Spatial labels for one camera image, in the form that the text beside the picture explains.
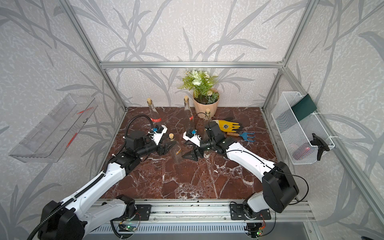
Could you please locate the short glass bottle gold label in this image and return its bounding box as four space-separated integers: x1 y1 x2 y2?
169 133 183 164

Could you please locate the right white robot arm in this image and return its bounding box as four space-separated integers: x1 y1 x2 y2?
183 121 300 219

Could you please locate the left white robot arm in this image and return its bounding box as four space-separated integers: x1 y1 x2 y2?
28 125 174 240

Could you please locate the tall slim glass bottle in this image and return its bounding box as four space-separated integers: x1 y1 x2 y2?
184 96 196 135

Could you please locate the glass bottle with red label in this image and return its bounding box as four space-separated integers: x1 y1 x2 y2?
147 98 162 125

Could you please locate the black spray bottle trigger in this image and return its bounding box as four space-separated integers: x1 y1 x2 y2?
310 133 330 161

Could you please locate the yellow gardening glove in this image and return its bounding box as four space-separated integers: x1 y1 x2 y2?
214 120 241 133

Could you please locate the blue hand rake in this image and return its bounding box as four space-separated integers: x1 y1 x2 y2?
227 132 255 142

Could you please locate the pink flower pot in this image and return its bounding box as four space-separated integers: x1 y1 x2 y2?
193 94 220 120

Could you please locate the green artificial plant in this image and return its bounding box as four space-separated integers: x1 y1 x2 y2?
178 70 220 105

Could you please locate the dark green card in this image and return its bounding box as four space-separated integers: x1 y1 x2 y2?
292 94 317 122

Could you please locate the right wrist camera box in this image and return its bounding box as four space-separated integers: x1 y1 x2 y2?
183 130 202 147

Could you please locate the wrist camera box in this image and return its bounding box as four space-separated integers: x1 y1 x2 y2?
183 130 202 147
149 125 168 145

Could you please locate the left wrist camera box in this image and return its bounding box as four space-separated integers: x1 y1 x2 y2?
149 125 168 145

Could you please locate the aluminium front rail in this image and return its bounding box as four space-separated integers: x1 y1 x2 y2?
136 199 316 223

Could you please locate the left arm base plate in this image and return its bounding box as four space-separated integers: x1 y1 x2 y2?
132 205 152 221

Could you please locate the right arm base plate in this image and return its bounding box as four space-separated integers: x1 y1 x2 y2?
229 201 272 221

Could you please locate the white mesh wall basket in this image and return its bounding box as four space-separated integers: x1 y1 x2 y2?
272 92 335 165

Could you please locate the clear plastic wall shelf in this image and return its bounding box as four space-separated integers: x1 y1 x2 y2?
9 94 98 163

